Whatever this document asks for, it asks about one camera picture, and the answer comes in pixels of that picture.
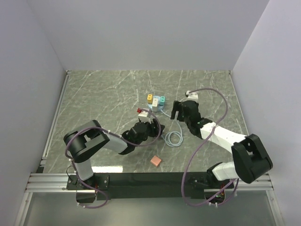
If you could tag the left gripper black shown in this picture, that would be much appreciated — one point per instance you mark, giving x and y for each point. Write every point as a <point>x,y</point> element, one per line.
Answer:
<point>155,131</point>

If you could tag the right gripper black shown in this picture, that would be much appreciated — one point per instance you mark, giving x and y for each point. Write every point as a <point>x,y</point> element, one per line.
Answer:
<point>177,107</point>

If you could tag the round blue power strip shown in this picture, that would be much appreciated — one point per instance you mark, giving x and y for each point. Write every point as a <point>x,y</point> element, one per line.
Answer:
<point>160,108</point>

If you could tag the white charger plug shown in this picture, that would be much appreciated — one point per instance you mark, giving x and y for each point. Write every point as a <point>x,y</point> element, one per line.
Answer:
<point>155,104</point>

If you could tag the yellow charger plug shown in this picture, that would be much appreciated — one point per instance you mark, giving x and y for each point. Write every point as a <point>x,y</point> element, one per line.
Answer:
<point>149,98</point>

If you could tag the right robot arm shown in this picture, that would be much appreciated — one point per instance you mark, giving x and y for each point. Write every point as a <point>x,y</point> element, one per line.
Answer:
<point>250,158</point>

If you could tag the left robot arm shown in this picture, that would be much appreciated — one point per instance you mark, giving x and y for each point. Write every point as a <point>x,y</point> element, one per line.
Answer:
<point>83,142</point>

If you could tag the teal usb charger plug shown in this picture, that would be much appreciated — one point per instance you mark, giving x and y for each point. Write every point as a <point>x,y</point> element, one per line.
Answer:
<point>162,101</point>

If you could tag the pink charger plug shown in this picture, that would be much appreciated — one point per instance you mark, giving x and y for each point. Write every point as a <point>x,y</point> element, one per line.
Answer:
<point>155,161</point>

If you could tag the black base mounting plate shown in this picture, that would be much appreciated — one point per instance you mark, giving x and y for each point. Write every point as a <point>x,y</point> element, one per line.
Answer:
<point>145,185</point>

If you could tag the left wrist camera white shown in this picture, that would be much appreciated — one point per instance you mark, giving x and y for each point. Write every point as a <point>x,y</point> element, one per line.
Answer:
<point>143,115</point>

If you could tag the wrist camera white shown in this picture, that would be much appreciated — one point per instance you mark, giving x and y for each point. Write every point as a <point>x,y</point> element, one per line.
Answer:
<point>191,95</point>
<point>143,115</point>

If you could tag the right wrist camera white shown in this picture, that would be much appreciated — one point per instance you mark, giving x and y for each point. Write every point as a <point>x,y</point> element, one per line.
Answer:
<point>191,95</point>

